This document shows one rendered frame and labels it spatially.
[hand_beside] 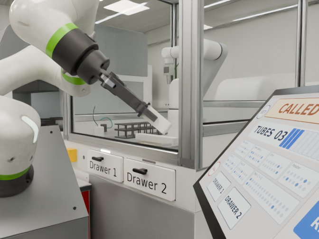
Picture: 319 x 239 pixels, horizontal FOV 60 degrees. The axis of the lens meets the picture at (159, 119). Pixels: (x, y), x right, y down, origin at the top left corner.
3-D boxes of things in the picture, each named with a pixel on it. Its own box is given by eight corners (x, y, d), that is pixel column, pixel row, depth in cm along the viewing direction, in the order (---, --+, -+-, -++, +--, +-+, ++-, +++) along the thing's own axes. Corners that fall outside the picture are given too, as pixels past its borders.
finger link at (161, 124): (148, 105, 63) (148, 105, 62) (172, 124, 63) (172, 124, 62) (140, 114, 63) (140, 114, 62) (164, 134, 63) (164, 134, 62)
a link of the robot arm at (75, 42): (59, 66, 67) (42, 60, 57) (89, 28, 66) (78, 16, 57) (78, 82, 67) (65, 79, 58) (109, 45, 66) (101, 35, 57)
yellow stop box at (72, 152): (68, 162, 150) (68, 150, 149) (62, 160, 155) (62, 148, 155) (77, 161, 153) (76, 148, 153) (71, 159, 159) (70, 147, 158)
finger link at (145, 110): (140, 102, 62) (139, 102, 59) (158, 116, 62) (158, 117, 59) (136, 107, 62) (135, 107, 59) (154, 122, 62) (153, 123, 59)
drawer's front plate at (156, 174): (172, 201, 97) (172, 170, 97) (123, 184, 118) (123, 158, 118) (175, 200, 98) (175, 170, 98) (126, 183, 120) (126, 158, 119)
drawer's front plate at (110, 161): (120, 182, 120) (119, 157, 120) (87, 170, 141) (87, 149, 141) (123, 181, 121) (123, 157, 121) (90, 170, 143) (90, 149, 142)
